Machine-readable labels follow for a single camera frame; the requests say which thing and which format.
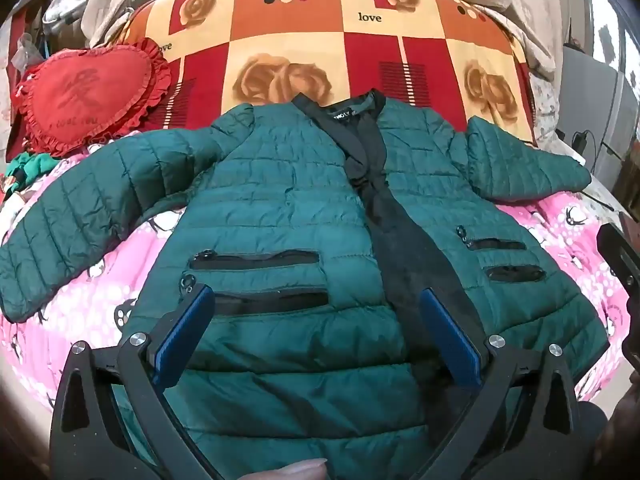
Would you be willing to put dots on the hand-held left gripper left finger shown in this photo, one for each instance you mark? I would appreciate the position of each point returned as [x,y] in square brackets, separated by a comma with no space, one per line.
[184,332]

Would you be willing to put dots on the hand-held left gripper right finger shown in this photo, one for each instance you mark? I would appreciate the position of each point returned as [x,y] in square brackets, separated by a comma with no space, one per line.
[450,332]

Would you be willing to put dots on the green quilted jacket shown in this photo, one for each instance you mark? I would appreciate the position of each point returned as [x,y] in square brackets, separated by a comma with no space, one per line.
[280,195]

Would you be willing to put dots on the person's left hand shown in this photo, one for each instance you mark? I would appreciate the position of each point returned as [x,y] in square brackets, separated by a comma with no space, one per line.
[295,471]

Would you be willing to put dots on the pink penguin bedsheet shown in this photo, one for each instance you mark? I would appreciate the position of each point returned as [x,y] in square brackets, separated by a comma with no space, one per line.
[575,230]

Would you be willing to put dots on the black charger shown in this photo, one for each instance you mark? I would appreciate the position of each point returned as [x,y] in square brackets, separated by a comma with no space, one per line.
[581,138]

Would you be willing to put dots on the grey cabinet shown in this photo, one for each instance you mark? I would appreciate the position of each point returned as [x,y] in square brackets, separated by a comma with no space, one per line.
[600,100]

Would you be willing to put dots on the floral bedsheet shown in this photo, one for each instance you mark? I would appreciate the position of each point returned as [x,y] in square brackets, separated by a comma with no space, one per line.
[547,110]

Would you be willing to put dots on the green cloth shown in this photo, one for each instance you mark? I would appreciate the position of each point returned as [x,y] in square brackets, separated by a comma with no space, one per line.
[30,166]

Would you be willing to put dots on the red heart pillow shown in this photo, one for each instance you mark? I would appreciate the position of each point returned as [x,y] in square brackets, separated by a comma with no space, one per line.
[85,95]

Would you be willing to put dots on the rose print blanket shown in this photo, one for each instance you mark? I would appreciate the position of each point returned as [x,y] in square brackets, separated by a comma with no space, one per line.
[320,50]

